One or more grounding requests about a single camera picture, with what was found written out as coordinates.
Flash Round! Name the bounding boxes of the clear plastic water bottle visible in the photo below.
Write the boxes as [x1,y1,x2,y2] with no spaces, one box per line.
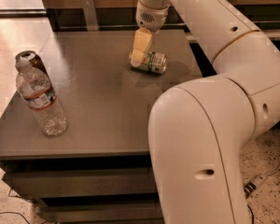
[15,58,67,136]

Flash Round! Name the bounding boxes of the white power strip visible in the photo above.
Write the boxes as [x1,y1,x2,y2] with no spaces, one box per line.
[244,174,268,198]

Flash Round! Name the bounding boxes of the lower grey drawer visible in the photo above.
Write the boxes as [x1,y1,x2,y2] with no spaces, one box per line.
[36,203,163,224]

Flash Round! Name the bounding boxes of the grey drawer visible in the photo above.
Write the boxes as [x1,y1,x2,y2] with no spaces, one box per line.
[3,168,156,199]
[36,203,163,224]

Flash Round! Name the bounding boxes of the white green 7up can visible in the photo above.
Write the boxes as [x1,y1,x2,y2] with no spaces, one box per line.
[129,51,167,75]

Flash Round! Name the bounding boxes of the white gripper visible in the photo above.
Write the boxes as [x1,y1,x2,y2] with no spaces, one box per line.
[130,1,169,67]

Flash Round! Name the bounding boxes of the left metal bracket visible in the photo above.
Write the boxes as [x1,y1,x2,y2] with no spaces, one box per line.
[82,0,98,31]

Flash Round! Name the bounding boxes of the upper grey drawer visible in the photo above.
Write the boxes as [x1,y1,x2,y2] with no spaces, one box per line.
[3,168,156,199]

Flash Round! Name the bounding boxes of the black floor cable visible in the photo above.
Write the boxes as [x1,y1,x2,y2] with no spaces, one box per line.
[0,188,32,224]

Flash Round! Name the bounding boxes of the brown soda can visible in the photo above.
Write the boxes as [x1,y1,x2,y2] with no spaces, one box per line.
[15,50,47,74]

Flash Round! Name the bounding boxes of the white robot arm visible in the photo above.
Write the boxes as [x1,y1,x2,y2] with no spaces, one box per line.
[132,0,280,224]

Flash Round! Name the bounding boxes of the wooden wall shelf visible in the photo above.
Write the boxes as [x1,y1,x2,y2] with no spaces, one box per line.
[42,0,280,32]

